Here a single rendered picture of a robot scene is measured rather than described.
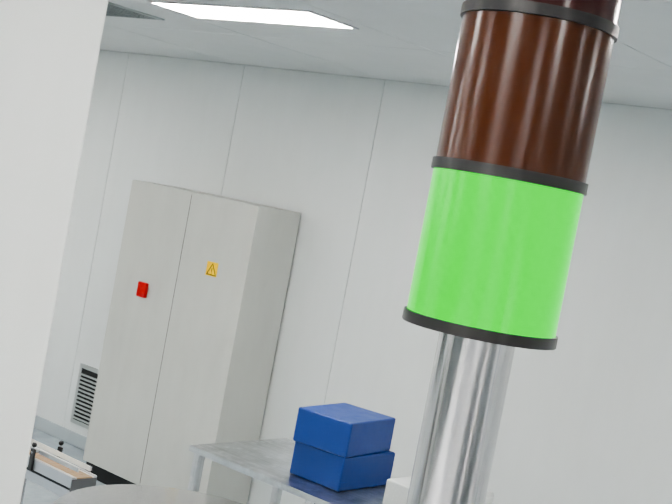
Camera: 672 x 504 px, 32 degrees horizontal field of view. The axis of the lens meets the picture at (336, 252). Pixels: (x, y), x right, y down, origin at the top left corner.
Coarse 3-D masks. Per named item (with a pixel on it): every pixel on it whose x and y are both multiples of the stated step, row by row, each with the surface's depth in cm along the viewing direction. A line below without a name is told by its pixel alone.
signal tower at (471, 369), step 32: (480, 0) 36; (512, 0) 35; (608, 32) 36; (448, 160) 36; (576, 192) 36; (416, 320) 37; (448, 352) 37; (480, 352) 37; (512, 352) 38; (448, 384) 37; (480, 384) 37; (448, 416) 37; (480, 416) 37; (448, 448) 37; (480, 448) 37; (416, 480) 38; (448, 480) 37; (480, 480) 37
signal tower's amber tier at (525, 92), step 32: (480, 32) 36; (512, 32) 35; (544, 32) 35; (576, 32) 35; (480, 64) 36; (512, 64) 35; (544, 64) 35; (576, 64) 35; (608, 64) 37; (448, 96) 37; (480, 96) 36; (512, 96) 35; (544, 96) 35; (576, 96) 36; (448, 128) 37; (480, 128) 36; (512, 128) 35; (544, 128) 35; (576, 128) 36; (480, 160) 36; (512, 160) 35; (544, 160) 35; (576, 160) 36
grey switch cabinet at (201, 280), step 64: (192, 192) 753; (128, 256) 788; (192, 256) 749; (256, 256) 722; (128, 320) 783; (192, 320) 744; (256, 320) 732; (128, 384) 778; (192, 384) 740; (256, 384) 742; (128, 448) 773
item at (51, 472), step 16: (32, 448) 475; (48, 448) 484; (32, 464) 475; (48, 464) 472; (64, 464) 467; (80, 464) 471; (32, 480) 475; (48, 480) 469; (64, 480) 462; (80, 480) 462; (96, 480) 469
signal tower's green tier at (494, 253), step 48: (432, 192) 37; (480, 192) 36; (528, 192) 35; (432, 240) 37; (480, 240) 36; (528, 240) 36; (432, 288) 36; (480, 288) 36; (528, 288) 36; (528, 336) 36
